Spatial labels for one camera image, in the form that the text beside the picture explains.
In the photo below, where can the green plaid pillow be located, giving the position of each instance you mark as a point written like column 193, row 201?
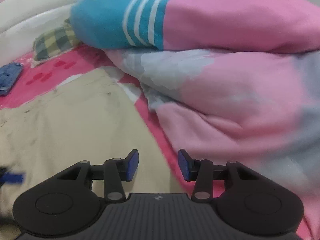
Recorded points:
column 54, row 43

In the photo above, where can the pink grey floral duvet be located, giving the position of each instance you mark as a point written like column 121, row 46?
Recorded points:
column 257, row 108

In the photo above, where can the folded blue denim garment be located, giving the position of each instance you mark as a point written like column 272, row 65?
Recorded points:
column 8, row 76

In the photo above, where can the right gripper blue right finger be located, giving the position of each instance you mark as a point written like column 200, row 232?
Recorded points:
column 203, row 172

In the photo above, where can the pink floral fleece bedsheet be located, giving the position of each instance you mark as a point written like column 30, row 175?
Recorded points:
column 47, row 77

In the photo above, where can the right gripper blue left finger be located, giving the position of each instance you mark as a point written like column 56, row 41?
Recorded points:
column 113, row 172

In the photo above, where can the pink white padded headboard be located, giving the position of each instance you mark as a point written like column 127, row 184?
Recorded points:
column 22, row 21

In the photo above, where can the blue pink striped pillow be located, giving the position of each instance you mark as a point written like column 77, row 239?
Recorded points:
column 277, row 26

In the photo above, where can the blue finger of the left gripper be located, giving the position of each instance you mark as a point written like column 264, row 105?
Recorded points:
column 8, row 177

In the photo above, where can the beige khaki trousers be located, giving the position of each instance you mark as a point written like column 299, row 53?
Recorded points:
column 93, row 117

